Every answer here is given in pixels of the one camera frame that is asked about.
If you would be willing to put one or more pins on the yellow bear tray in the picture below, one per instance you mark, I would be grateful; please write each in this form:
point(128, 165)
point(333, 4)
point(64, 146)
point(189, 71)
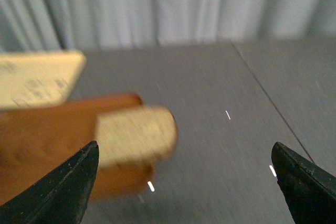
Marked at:
point(39, 78)

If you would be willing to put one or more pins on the grey curtain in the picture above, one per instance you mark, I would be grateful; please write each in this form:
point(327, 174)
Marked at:
point(28, 25)

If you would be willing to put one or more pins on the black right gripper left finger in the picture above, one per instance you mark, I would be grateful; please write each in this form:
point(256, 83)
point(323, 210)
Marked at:
point(61, 196)

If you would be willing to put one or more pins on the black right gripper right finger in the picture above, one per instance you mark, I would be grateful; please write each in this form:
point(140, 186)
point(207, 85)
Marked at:
point(309, 191)

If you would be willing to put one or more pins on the brown wood-grain tray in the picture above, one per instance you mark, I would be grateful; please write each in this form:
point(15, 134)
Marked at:
point(36, 141)

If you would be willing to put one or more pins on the bread slice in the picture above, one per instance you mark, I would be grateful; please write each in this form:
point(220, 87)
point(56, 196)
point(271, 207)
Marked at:
point(137, 135)

